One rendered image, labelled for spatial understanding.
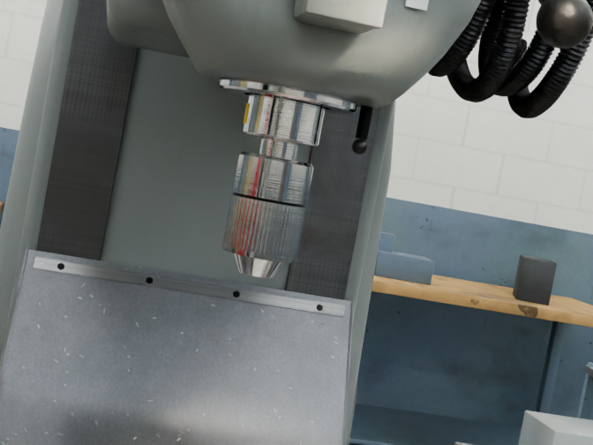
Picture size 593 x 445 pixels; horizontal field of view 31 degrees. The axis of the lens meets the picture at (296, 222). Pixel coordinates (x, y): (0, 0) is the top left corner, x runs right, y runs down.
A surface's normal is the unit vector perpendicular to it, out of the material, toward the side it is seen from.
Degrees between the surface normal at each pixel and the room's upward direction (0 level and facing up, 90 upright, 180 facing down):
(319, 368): 63
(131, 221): 90
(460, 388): 90
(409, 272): 90
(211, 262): 90
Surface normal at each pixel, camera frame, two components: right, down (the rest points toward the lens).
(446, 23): 0.65, 0.47
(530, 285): -0.14, 0.03
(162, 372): 0.22, -0.36
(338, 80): -0.01, 0.89
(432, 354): 0.18, 0.08
